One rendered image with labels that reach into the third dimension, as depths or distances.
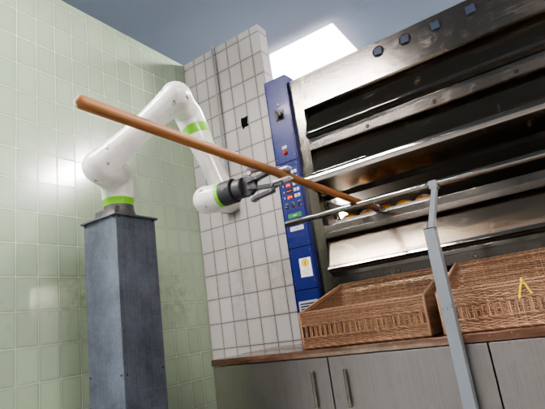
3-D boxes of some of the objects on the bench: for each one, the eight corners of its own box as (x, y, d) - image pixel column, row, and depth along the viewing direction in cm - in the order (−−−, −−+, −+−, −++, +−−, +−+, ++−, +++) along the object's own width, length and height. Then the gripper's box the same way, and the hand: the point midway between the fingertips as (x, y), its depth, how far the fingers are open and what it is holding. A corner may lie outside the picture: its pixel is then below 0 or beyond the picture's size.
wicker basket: (466, 325, 203) (452, 263, 210) (620, 307, 175) (598, 237, 182) (441, 336, 163) (424, 259, 170) (636, 316, 135) (606, 224, 142)
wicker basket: (348, 338, 234) (339, 284, 241) (462, 325, 205) (448, 264, 212) (300, 350, 194) (290, 285, 201) (434, 336, 165) (418, 260, 172)
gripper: (239, 171, 175) (292, 152, 163) (244, 212, 171) (298, 195, 159) (227, 167, 169) (281, 148, 157) (232, 209, 165) (288, 192, 153)
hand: (281, 174), depth 160 cm, fingers closed on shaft, 3 cm apart
